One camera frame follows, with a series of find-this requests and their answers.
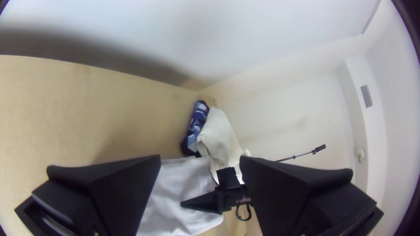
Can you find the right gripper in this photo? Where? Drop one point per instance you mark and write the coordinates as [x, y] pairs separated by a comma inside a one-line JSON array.
[[238, 196]]

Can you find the cream t-shirt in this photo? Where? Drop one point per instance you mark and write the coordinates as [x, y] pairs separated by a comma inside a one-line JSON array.
[[218, 137]]

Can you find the dark blue-printed garment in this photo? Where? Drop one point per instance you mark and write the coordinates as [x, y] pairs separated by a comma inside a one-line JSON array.
[[197, 124]]

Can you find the black tripod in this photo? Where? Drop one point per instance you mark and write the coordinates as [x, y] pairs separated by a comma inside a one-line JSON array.
[[318, 149]]

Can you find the white t-shirt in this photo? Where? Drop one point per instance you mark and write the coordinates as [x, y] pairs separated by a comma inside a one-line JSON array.
[[177, 196]]

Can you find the grey wall vent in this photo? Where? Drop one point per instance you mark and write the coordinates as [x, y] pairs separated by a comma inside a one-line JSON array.
[[367, 96]]

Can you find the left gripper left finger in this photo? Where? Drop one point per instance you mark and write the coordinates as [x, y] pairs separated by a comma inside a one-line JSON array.
[[111, 196]]

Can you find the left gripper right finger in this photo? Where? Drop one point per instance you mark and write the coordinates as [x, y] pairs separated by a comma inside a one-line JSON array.
[[302, 200]]

